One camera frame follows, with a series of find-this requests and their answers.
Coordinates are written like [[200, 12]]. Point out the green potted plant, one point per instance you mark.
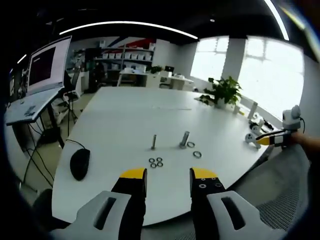
[[225, 91]]

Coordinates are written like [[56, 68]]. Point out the large metal washer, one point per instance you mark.
[[191, 144], [194, 153]]

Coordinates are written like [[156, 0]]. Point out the curved ceiling light strip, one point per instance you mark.
[[130, 24]]

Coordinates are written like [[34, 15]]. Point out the dark office chair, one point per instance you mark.
[[72, 82]]

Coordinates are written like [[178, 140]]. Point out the white office desk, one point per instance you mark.
[[155, 78]]

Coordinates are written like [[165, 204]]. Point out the thick threaded stud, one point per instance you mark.
[[184, 140]]

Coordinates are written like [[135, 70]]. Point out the straight ceiling light strip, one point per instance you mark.
[[278, 17]]

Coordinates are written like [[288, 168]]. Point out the thin threaded stud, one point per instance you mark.
[[153, 142]]

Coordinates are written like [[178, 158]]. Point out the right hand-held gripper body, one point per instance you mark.
[[290, 120]]

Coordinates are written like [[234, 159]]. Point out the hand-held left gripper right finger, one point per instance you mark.
[[203, 190]]

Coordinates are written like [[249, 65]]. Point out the silver laptop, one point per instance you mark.
[[47, 67]]

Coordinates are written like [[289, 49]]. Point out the shelf with white bins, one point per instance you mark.
[[125, 56]]

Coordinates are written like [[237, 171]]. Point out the grey mesh chair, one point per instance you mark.
[[280, 180]]

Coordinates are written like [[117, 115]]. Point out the black computer mouse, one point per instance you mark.
[[80, 163]]

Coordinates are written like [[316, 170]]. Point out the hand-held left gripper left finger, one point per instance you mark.
[[125, 185]]

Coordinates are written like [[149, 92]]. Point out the black and white parts pile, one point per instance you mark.
[[262, 125]]

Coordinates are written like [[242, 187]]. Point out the white game controller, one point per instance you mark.
[[251, 138]]

